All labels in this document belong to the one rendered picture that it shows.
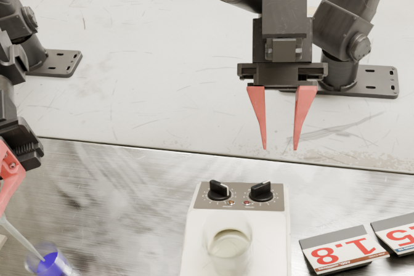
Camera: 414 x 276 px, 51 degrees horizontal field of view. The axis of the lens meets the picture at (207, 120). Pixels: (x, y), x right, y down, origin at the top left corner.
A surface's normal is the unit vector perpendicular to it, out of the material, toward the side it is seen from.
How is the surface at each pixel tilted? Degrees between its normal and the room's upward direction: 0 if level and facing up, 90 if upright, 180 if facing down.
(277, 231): 0
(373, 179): 0
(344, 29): 48
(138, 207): 0
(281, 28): 38
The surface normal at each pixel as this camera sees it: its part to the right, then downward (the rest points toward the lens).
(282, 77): -0.14, -0.02
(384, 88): -0.11, -0.64
